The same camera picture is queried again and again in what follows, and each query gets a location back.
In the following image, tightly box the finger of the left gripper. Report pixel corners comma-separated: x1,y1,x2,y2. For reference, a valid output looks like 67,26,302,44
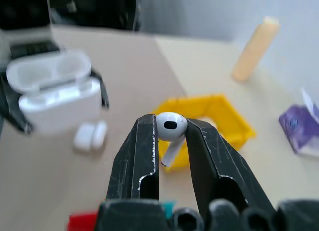
87,69,111,111
0,73,34,135

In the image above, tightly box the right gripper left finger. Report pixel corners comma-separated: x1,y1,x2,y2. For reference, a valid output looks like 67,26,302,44
105,113,160,201

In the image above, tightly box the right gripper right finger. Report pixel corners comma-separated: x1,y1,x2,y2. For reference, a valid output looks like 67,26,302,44
185,118,278,218

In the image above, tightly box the white earbud charging case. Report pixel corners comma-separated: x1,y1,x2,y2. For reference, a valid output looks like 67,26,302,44
6,48,102,136

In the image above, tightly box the white earbud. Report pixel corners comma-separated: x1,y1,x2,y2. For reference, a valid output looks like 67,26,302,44
73,119,108,153
155,111,188,167

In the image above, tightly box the yellow plastic bin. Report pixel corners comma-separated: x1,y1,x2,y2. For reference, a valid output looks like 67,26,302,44
151,92,257,173

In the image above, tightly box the teal block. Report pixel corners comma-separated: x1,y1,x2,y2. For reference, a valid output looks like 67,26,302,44
160,201,177,220

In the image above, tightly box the black robot body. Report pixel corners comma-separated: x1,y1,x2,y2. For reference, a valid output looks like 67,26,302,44
0,0,141,32

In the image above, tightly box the red block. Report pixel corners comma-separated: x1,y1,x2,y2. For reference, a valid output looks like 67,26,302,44
66,210,98,231

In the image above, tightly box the purple tissue pack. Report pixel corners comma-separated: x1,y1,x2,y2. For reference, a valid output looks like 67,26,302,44
278,87,319,157

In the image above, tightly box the pale yellow bottle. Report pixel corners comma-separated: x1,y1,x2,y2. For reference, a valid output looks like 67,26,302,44
231,15,282,82

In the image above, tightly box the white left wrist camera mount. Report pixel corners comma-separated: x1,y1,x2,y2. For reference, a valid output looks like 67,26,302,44
0,23,56,46

